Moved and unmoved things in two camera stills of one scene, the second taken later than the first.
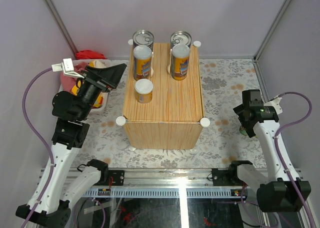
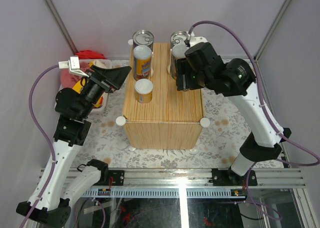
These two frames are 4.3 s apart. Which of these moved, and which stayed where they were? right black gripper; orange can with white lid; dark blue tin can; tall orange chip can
Moved: right black gripper
Stayed: dark blue tin can; orange can with white lid; tall orange chip can
